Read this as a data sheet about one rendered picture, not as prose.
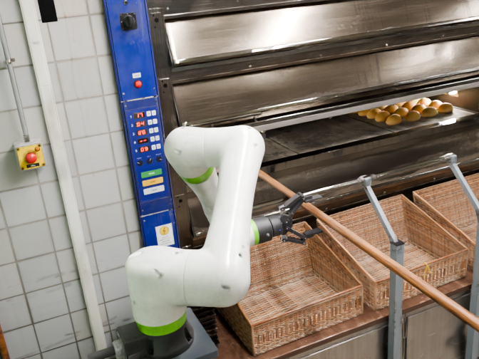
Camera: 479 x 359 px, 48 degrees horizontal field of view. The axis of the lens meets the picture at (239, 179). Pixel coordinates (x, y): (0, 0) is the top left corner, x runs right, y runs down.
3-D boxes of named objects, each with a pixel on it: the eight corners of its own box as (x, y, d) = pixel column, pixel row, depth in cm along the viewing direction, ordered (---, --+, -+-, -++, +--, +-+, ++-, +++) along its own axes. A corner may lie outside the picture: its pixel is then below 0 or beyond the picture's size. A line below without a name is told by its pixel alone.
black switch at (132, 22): (121, 30, 203) (117, 1, 199) (137, 28, 205) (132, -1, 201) (123, 30, 199) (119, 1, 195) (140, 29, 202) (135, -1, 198)
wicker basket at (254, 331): (207, 300, 257) (201, 249, 247) (307, 266, 278) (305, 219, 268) (252, 359, 215) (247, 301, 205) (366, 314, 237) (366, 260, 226)
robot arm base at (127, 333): (95, 385, 120) (90, 364, 118) (85, 347, 133) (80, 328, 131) (203, 347, 130) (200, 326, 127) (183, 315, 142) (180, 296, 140)
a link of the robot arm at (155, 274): (190, 339, 123) (180, 268, 116) (127, 335, 126) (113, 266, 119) (204, 305, 135) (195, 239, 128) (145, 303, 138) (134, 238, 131)
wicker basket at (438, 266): (315, 266, 278) (313, 218, 268) (400, 237, 299) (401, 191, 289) (374, 313, 237) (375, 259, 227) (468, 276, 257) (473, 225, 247)
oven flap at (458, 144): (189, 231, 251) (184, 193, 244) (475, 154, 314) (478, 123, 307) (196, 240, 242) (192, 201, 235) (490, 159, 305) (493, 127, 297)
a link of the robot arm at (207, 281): (242, 291, 113) (264, 114, 146) (169, 289, 116) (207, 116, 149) (251, 318, 123) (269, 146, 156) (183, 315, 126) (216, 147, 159)
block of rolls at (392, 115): (330, 106, 345) (330, 98, 343) (390, 95, 361) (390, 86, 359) (391, 127, 292) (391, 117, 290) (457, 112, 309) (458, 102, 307)
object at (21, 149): (18, 167, 205) (13, 142, 202) (45, 162, 209) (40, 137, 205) (20, 172, 199) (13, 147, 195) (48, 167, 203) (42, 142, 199)
